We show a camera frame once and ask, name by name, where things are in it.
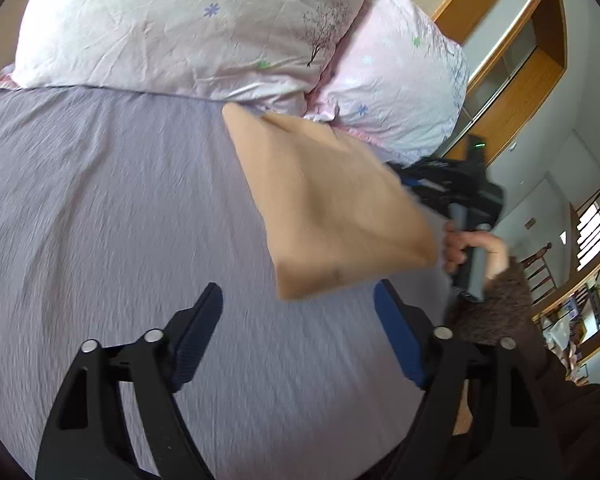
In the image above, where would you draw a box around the window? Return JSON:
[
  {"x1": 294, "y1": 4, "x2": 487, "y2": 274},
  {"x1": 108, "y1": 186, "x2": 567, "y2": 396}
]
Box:
[{"x1": 570, "y1": 182, "x2": 600, "y2": 268}]

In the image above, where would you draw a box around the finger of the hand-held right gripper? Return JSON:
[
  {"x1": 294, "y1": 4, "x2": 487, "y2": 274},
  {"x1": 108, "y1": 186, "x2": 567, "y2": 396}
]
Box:
[{"x1": 386, "y1": 160, "x2": 433, "y2": 203}]

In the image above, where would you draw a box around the wooden shelf rack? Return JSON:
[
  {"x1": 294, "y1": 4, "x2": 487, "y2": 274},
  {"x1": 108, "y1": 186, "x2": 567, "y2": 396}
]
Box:
[{"x1": 532, "y1": 240, "x2": 600, "y2": 386}]

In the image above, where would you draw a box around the large pink floral pillow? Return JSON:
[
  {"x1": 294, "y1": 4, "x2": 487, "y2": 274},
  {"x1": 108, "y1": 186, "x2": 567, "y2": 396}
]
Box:
[{"x1": 11, "y1": 0, "x2": 368, "y2": 116}]

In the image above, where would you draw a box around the person's right forearm brown sleeve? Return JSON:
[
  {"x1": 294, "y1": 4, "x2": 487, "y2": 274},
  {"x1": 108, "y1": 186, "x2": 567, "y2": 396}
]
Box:
[{"x1": 447, "y1": 257, "x2": 600, "y2": 480}]

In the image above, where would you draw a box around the wooden wardrobe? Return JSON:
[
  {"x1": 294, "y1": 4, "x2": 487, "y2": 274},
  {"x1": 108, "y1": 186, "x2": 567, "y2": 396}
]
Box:
[{"x1": 432, "y1": 0, "x2": 567, "y2": 163}]

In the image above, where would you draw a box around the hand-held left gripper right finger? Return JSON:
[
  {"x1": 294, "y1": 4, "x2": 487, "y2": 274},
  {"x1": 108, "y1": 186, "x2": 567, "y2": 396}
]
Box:
[{"x1": 373, "y1": 280, "x2": 565, "y2": 480}]

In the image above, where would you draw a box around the small pink floral pillow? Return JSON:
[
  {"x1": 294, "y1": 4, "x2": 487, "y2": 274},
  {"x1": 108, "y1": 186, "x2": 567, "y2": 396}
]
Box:
[{"x1": 307, "y1": 0, "x2": 470, "y2": 166}]

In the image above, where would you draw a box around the person's right hand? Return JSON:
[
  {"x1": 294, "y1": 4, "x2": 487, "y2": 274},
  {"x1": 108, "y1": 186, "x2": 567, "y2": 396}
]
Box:
[{"x1": 442, "y1": 222, "x2": 510, "y2": 281}]

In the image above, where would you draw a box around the tan small cloth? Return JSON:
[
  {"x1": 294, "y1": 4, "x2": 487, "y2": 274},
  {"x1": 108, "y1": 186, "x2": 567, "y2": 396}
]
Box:
[{"x1": 222, "y1": 102, "x2": 438, "y2": 302}]

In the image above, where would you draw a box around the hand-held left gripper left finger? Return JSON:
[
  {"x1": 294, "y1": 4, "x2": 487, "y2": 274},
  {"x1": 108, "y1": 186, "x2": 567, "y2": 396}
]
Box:
[{"x1": 36, "y1": 282, "x2": 224, "y2": 480}]

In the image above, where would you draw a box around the grey bed sheet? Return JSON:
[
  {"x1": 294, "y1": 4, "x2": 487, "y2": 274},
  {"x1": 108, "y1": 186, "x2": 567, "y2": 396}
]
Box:
[{"x1": 0, "y1": 82, "x2": 461, "y2": 480}]

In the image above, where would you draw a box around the wooden chair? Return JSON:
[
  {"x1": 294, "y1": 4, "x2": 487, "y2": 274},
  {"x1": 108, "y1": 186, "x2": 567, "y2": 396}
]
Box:
[{"x1": 520, "y1": 242, "x2": 561, "y2": 306}]

